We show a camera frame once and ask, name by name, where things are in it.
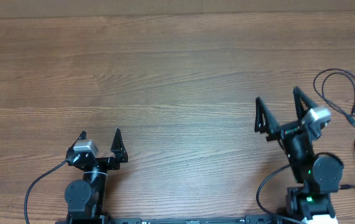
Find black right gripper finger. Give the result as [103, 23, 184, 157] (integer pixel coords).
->
[293, 86, 318, 121]
[254, 97, 279, 134]

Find black right camera cable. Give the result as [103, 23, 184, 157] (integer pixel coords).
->
[255, 163, 308, 224]

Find black usb cables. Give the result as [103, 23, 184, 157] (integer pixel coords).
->
[313, 68, 355, 128]

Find black left camera cable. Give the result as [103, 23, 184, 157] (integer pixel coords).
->
[24, 159, 69, 224]

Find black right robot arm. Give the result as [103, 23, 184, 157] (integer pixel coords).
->
[254, 87, 344, 223]

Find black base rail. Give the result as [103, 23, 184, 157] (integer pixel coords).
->
[111, 215, 284, 224]

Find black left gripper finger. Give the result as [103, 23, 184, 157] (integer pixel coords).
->
[111, 128, 128, 163]
[67, 131, 87, 154]

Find black camera cable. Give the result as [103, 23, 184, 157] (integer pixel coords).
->
[255, 163, 308, 224]
[24, 159, 69, 224]

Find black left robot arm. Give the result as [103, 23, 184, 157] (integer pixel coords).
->
[64, 129, 128, 224]

